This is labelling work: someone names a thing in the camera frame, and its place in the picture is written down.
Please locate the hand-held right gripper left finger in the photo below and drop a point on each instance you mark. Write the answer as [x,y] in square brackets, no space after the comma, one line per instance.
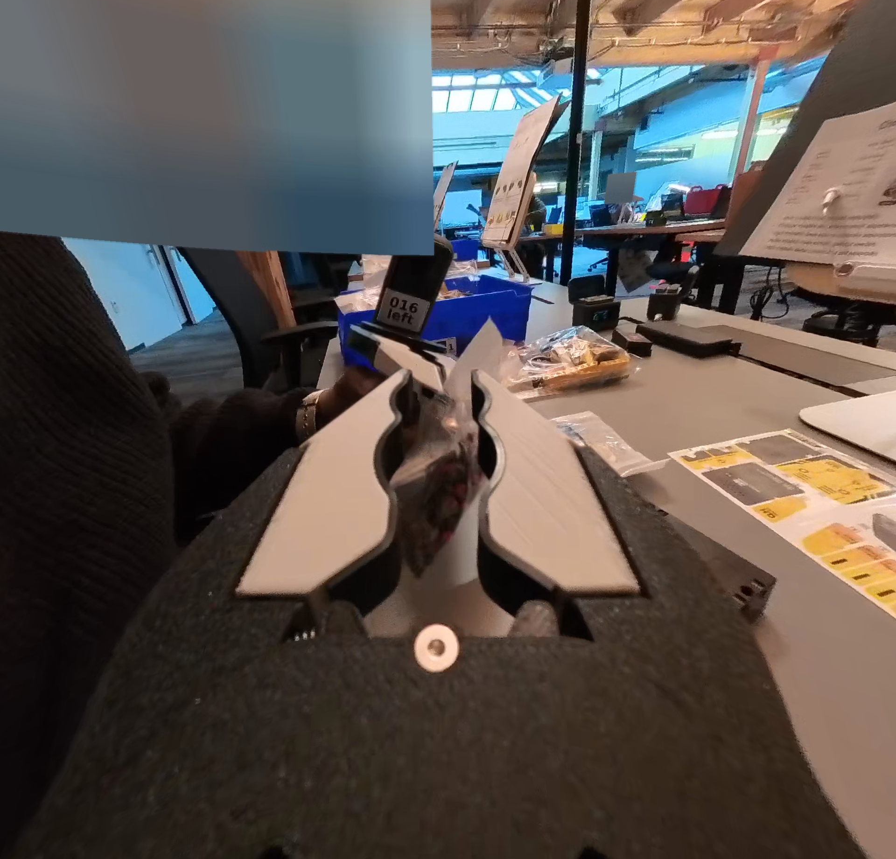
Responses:
[328,509]

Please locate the small black box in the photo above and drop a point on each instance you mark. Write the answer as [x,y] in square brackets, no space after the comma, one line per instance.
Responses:
[633,342]

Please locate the red bag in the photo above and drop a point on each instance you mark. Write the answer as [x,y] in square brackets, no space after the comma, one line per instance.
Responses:
[706,202]

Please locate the black upright holder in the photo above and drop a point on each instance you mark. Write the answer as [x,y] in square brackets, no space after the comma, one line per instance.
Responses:
[669,300]

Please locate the silver laptop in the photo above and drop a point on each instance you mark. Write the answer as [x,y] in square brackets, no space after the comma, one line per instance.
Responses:
[853,425]

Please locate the clear bag of tan parts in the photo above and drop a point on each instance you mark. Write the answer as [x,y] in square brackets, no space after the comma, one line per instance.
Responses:
[420,289]

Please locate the document stand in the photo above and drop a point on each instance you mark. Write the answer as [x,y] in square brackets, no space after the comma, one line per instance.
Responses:
[838,285]

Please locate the flat black device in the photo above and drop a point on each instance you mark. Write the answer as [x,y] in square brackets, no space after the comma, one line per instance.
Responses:
[688,341]

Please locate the clear bag of dark parts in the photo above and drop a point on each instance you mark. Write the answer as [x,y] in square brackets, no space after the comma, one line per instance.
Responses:
[437,496]

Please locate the white instruction paper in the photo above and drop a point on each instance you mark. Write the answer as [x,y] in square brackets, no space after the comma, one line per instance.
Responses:
[819,195]

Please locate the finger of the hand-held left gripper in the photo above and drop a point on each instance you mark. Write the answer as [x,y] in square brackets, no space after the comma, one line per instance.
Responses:
[401,377]
[426,356]

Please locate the dark grey mat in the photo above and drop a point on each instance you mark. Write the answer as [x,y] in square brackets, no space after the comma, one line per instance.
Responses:
[811,360]

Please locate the clear bag blue yellow parts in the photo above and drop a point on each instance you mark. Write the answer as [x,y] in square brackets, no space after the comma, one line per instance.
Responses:
[600,440]

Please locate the person's left forearm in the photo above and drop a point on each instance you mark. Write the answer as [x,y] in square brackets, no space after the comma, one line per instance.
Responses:
[230,433]

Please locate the black pole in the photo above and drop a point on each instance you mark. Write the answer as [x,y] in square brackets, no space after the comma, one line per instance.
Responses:
[579,103]

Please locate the yellow grey sticker sheet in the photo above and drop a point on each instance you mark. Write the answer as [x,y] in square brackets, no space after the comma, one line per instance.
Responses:
[790,488]

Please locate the black charger case with display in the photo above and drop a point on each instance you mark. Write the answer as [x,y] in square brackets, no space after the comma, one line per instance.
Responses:
[592,306]

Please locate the silver wristwatch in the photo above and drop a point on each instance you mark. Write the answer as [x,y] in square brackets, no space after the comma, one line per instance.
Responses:
[305,415]

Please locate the wooden post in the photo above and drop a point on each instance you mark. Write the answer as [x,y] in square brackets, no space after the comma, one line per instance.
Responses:
[264,285]

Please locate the clear bag of yellow beams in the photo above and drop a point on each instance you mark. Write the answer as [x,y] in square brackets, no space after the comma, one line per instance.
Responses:
[566,365]

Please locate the small paper sign on stand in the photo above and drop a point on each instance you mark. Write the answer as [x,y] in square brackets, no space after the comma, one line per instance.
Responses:
[443,199]

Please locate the blue plastic bin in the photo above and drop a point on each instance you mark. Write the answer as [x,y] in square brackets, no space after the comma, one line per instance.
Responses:
[481,314]

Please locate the black office chair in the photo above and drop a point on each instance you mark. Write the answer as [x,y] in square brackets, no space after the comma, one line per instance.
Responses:
[237,306]

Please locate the person's left hand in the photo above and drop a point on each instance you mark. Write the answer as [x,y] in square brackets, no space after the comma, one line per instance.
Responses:
[341,402]

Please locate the black perforated block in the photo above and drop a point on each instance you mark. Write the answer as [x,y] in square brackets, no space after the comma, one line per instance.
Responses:
[734,573]

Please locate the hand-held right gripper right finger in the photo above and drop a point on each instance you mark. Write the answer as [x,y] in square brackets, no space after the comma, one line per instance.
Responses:
[552,517]

